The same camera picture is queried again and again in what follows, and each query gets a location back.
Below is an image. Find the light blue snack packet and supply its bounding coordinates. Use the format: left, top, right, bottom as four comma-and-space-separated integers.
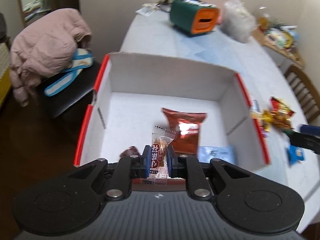
197, 146, 236, 165

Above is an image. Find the red yellow chips bag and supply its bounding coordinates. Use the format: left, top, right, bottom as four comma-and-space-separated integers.
270, 97, 295, 130

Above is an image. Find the yellow snack packet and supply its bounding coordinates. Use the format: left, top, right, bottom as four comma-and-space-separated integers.
251, 109, 273, 132

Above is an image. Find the dark purple wrapped candy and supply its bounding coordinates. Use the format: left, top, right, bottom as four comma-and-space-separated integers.
120, 146, 140, 158

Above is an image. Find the red-brown foil snack bag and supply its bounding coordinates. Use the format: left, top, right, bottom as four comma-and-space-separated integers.
162, 108, 207, 155

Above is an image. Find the wooden chair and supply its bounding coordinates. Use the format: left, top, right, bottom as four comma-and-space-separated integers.
284, 64, 319, 124

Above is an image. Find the white red cardboard box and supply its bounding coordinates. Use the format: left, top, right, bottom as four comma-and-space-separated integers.
74, 53, 270, 171

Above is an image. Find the wooden side shelf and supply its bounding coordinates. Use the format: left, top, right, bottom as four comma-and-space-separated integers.
252, 5, 305, 69

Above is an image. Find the blue white tote bag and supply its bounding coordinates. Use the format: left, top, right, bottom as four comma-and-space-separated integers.
44, 48, 93, 97

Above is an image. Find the clear plastic bag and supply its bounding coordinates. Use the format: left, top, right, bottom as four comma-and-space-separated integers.
220, 0, 257, 43

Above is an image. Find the green orange tissue box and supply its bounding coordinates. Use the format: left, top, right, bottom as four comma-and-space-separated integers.
169, 0, 220, 36

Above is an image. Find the small paper packet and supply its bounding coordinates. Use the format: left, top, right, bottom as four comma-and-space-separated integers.
136, 3, 159, 17

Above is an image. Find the pink puffer jacket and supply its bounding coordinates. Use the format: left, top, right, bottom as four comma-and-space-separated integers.
10, 8, 92, 107

